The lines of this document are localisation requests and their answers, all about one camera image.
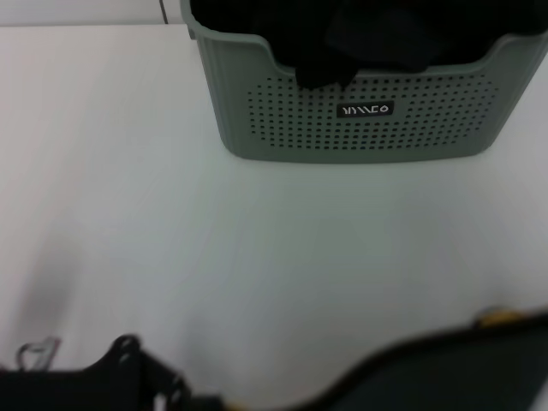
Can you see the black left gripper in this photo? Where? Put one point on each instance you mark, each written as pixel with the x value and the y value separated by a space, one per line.
pixel 85 389

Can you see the left wrist silver plug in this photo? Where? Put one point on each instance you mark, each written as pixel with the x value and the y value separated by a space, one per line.
pixel 38 353

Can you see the grey green perforated storage box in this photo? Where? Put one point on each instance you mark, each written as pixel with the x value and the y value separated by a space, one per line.
pixel 299 128

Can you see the black cloth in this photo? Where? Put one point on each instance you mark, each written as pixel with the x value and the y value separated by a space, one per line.
pixel 385 34

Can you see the yellow and dark green towel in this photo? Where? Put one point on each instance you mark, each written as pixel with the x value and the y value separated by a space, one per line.
pixel 428 377

